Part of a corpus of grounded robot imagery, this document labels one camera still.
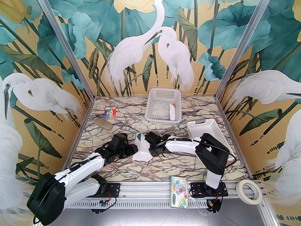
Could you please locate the white paper napkin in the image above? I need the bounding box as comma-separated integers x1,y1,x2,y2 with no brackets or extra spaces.
132,133,153,161

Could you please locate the narrow white plastic basket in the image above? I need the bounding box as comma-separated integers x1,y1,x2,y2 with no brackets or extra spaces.
187,119,230,150

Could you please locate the roll of masking tape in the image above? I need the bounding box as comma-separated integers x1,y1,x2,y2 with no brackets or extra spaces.
236,179,262,206

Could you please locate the tan glasses case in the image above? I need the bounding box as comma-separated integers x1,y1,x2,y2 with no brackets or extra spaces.
94,118,113,130

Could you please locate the large white plastic basket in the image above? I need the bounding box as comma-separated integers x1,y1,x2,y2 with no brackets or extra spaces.
145,88,182,123

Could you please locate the pack of coloured markers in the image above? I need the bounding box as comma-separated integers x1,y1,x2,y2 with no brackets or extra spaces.
103,106,117,121

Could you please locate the cartoon print tissue pack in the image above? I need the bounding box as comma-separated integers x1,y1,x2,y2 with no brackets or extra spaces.
170,176,189,209

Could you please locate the perforated metal panel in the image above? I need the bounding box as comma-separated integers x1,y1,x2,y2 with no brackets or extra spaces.
65,201,208,209

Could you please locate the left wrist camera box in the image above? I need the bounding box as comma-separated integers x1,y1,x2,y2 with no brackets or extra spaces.
111,133,128,146

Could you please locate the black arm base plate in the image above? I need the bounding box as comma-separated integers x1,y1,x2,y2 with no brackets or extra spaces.
103,183,121,198
189,182,229,197

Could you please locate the aluminium front rail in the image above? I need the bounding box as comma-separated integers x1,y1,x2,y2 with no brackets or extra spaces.
103,181,267,198

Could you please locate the aluminium frame post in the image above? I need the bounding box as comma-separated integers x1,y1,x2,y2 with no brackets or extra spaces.
214,0,277,99
30,0,97,98

